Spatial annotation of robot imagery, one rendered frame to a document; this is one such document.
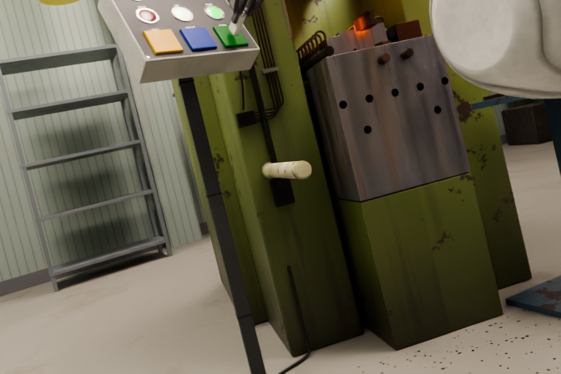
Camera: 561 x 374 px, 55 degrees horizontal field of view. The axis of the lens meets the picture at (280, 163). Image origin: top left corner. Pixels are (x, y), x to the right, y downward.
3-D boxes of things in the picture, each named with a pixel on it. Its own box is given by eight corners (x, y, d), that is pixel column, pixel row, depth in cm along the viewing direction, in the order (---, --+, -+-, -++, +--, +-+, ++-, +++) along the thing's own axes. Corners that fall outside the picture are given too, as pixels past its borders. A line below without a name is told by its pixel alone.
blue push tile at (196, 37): (218, 46, 139) (204, 26, 142) (192, 48, 134) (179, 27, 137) (215, 51, 140) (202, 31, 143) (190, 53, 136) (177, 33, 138)
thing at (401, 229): (504, 315, 171) (471, 171, 169) (396, 351, 163) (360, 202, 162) (422, 280, 226) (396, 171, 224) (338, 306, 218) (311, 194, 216)
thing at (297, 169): (315, 177, 133) (310, 156, 133) (295, 183, 132) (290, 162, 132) (279, 176, 176) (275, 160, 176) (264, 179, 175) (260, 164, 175)
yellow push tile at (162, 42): (184, 50, 133) (171, 28, 136) (156, 52, 128) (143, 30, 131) (182, 55, 134) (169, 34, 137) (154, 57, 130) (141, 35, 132)
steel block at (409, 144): (471, 171, 169) (439, 32, 168) (360, 201, 162) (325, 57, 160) (396, 171, 224) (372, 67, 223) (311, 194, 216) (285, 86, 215)
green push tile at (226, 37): (249, 43, 145) (236, 24, 148) (226, 45, 140) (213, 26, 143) (246, 48, 146) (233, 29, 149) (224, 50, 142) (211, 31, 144)
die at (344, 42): (389, 46, 171) (382, 19, 170) (331, 58, 167) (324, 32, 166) (346, 70, 212) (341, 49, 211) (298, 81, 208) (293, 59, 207)
